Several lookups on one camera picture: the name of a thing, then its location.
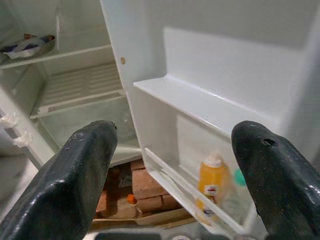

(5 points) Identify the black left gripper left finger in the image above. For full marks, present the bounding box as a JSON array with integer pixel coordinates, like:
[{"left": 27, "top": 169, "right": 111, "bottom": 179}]
[{"left": 0, "top": 120, "right": 119, "bottom": 240}]

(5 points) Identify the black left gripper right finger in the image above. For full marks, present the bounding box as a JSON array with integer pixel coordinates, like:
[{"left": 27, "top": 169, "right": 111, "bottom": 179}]
[{"left": 230, "top": 120, "right": 320, "bottom": 240}]

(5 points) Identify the white-cap orange juice bottle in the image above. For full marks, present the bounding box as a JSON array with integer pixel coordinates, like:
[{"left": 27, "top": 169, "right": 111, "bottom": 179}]
[{"left": 196, "top": 151, "right": 231, "bottom": 223}]

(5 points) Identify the ribbed white fridge shelf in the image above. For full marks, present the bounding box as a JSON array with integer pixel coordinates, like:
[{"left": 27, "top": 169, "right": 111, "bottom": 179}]
[{"left": 29, "top": 89, "right": 126, "bottom": 120}]

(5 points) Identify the glass fridge shelf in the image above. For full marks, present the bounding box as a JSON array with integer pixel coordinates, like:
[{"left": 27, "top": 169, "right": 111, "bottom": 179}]
[{"left": 0, "top": 44, "right": 114, "bottom": 70}]

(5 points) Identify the white fridge door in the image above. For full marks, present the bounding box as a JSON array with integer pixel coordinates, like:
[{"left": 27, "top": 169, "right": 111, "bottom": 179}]
[{"left": 99, "top": 0, "right": 320, "bottom": 240}]

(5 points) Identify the white fridge cabinet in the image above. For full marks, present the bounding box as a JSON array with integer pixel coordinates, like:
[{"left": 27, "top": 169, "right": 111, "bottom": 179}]
[{"left": 0, "top": 0, "right": 144, "bottom": 173}]

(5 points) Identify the green-cap clear bottle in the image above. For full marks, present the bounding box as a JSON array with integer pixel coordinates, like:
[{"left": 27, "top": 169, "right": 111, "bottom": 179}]
[{"left": 219, "top": 168, "right": 252, "bottom": 222}]

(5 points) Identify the white tape piece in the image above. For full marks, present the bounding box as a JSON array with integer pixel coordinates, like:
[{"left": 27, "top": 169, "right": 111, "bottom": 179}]
[
  {"left": 0, "top": 111, "right": 19, "bottom": 129},
  {"left": 13, "top": 130, "right": 33, "bottom": 148}
]

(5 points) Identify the large red brick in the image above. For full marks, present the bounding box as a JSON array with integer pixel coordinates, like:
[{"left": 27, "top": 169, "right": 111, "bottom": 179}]
[{"left": 130, "top": 169, "right": 171, "bottom": 200}]

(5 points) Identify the flat brown cardboard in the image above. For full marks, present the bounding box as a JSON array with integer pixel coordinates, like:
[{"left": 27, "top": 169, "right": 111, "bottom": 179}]
[{"left": 90, "top": 208, "right": 196, "bottom": 230}]

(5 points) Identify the foil food package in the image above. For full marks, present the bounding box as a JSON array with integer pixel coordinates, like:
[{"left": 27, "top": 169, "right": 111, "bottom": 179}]
[{"left": 0, "top": 33, "right": 57, "bottom": 60}]

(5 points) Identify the clear door shelf rail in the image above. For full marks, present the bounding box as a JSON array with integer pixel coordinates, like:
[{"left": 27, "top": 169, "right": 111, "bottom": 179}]
[{"left": 143, "top": 147, "right": 251, "bottom": 236}]

